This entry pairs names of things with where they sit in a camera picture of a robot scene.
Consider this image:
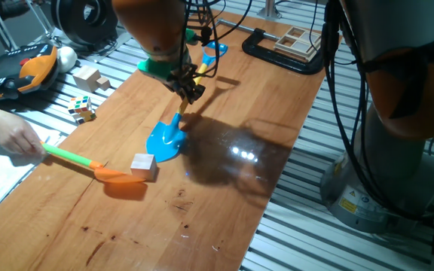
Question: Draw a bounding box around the orange green toy shovel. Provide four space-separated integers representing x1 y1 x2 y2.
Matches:
40 141 147 184

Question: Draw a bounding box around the blue yellow toy shovel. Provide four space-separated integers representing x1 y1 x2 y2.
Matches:
145 40 229 163

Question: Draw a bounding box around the black C-clamp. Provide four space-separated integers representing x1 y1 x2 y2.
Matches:
215 18 326 75

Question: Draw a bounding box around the brown wooden board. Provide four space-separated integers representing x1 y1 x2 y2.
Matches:
0 9 342 271

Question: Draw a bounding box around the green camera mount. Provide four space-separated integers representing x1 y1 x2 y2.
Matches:
136 28 199 82

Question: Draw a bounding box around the person's bare hand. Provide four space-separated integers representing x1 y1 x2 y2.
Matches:
0 108 47 157

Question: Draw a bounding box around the black orange teach pendant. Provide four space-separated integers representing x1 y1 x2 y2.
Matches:
0 43 60 102

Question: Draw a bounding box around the large wooden block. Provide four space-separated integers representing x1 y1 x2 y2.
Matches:
72 65 102 93

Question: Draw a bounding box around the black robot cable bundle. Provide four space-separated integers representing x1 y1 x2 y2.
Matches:
179 0 434 219

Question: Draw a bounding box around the Rubik's cube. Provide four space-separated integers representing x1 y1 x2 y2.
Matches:
67 96 97 125

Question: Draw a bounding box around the wooden window frame model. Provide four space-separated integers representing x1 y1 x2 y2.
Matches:
273 26 322 63

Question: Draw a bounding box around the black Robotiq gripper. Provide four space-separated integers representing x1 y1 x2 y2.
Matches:
168 65 206 105

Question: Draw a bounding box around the white ball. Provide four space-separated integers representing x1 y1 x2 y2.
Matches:
57 46 78 74

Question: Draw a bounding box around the black round spool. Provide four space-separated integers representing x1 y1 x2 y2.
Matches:
50 0 119 48

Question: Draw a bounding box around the small light wooden cube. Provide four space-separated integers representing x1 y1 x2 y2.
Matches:
130 153 157 181

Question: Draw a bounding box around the tiny wooden block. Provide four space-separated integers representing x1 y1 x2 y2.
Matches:
96 76 112 92

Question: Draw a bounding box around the aluminium frame post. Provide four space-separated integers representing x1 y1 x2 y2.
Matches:
256 0 283 20

